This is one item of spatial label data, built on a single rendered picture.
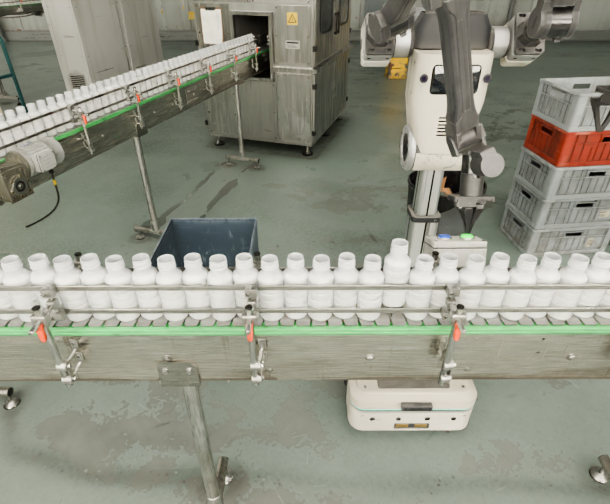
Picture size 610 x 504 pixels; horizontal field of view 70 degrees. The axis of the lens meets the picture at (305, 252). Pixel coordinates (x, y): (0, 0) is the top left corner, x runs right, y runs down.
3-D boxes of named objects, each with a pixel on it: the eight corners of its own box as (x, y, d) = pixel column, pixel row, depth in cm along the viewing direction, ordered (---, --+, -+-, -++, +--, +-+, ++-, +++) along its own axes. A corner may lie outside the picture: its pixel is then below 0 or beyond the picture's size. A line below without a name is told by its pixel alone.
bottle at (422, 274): (431, 314, 107) (444, 259, 98) (416, 325, 104) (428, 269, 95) (412, 302, 111) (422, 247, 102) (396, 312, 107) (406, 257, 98)
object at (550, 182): (545, 201, 281) (556, 168, 269) (512, 175, 315) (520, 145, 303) (631, 195, 288) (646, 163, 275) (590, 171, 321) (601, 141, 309)
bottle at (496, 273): (499, 308, 109) (517, 253, 100) (495, 323, 104) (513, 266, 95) (474, 301, 111) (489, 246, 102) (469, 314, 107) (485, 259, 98)
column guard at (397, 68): (386, 78, 781) (392, 8, 721) (382, 74, 814) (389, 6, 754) (408, 78, 781) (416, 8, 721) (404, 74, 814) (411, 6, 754)
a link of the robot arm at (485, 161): (475, 121, 111) (443, 137, 111) (498, 118, 99) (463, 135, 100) (490, 165, 113) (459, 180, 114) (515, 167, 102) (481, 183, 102)
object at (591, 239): (525, 257, 306) (534, 230, 294) (497, 228, 340) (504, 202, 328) (606, 252, 311) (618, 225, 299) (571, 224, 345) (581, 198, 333)
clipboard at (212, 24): (204, 43, 434) (199, 6, 416) (225, 44, 428) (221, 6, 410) (201, 44, 431) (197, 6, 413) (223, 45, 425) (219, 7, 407)
